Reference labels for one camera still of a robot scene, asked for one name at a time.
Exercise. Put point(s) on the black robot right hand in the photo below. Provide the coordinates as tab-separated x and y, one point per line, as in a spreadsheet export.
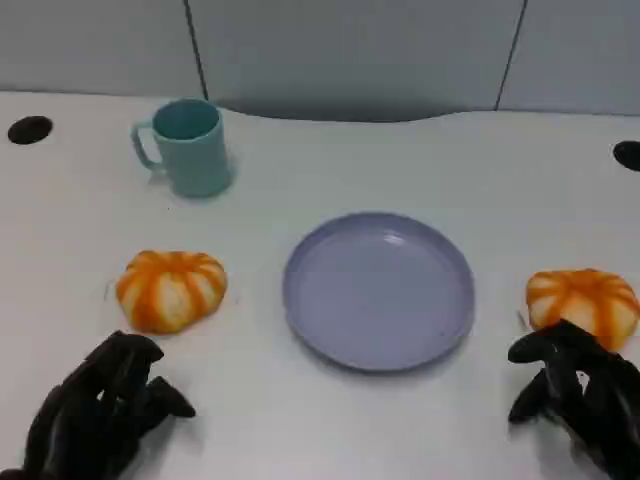
600	390

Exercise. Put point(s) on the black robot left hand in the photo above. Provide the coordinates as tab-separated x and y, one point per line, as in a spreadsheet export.
90	405

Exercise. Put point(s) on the orange and white bread roll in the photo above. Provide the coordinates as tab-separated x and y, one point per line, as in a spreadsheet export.
585	297
170	292

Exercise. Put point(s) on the lilac plate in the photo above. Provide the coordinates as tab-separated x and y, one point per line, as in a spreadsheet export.
378	292

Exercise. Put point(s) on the pale green mug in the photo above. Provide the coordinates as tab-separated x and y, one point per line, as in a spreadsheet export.
192	150

